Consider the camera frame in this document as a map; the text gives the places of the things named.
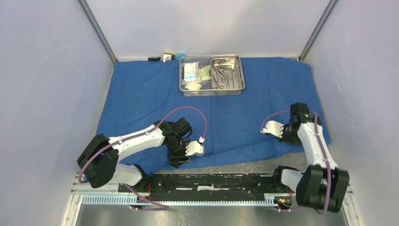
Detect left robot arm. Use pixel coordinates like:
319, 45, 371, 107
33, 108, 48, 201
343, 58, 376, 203
77, 117, 192, 192

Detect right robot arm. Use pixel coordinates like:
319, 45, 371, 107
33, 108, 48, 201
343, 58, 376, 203
271, 102, 350, 213

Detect cyan blue block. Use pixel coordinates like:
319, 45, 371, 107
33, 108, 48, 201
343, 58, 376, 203
175, 53, 185, 61

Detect metal mesh tray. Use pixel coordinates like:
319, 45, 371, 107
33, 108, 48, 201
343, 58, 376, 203
179, 54, 242, 97

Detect white and yellow block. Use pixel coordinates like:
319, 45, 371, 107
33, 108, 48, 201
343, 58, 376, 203
162, 52, 177, 62

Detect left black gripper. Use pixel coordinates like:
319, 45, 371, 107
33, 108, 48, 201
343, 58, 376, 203
166, 139, 192, 169

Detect beige gauze packet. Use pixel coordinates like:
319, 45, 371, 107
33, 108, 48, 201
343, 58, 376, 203
184, 83, 202, 91

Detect small black block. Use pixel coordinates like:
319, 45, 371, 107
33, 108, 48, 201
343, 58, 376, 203
148, 56, 161, 62

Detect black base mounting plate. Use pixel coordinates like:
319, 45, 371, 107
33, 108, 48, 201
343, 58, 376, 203
133, 173, 294, 202

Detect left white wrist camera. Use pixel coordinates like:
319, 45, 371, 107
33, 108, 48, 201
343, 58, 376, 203
185, 141, 205, 156

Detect green sterile packet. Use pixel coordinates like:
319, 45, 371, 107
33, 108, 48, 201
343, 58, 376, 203
198, 65, 211, 82

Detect steel surgical instruments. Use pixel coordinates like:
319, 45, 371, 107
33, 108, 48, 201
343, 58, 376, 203
212, 63, 235, 89

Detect slotted cable duct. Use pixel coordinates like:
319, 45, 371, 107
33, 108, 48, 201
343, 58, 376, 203
81, 194, 283, 207

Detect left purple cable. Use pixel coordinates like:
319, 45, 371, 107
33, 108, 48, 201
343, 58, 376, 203
78, 106, 208, 212

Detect white sterile packet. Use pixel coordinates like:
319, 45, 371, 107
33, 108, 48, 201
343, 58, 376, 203
183, 61, 200, 82

